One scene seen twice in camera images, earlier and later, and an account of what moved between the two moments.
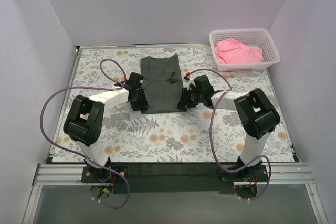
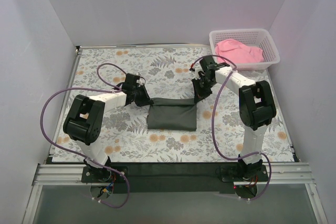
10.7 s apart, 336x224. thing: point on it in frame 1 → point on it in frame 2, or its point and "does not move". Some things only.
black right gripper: x=187 y=99 → x=198 y=91
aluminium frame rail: x=71 y=174 does not move
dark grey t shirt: x=164 y=76 → x=172 y=114
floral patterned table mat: x=172 y=105 does not move
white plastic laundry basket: x=258 y=38 does not move
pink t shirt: x=232 y=51 does not move
